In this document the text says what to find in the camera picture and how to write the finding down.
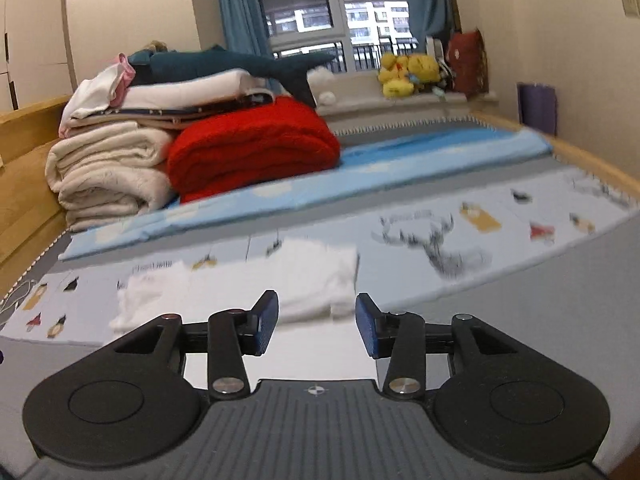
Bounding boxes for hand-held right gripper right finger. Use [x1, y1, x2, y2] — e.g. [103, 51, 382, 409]
[354, 292, 526, 401]

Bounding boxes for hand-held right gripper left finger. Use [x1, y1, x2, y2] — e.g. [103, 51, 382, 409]
[102, 290, 280, 401]

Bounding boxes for white long-sleeved shirt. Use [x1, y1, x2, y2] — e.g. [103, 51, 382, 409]
[110, 239, 359, 333]

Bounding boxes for light blue quilt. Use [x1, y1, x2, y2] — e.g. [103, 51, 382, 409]
[60, 127, 553, 261]

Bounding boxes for red folded blanket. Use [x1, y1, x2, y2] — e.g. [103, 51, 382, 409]
[166, 96, 342, 204]

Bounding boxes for white window sill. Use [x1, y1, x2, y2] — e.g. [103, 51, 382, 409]
[315, 72, 501, 133]

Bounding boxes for cream folded blanket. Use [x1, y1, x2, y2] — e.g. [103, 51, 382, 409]
[45, 127, 176, 233]

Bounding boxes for white plush toy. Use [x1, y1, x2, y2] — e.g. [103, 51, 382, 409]
[306, 67, 337, 107]

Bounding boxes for yellow plush toy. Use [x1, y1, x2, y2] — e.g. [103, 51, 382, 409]
[377, 52, 441, 100]

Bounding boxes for teal shark plush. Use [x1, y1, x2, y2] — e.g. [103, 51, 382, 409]
[127, 45, 336, 108]

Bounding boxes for purple box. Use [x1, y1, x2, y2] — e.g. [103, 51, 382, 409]
[516, 81, 558, 136]

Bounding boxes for wooden bed footboard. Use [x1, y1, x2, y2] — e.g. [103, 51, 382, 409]
[470, 110, 640, 211]

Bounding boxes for red bag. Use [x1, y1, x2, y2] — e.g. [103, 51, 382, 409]
[446, 28, 490, 98]

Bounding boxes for pink and white garment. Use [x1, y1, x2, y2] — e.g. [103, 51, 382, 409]
[59, 52, 137, 136]

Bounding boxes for window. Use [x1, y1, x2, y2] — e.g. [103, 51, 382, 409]
[252, 0, 418, 73]

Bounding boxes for white wardrobe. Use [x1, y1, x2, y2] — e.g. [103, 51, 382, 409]
[0, 0, 76, 111]

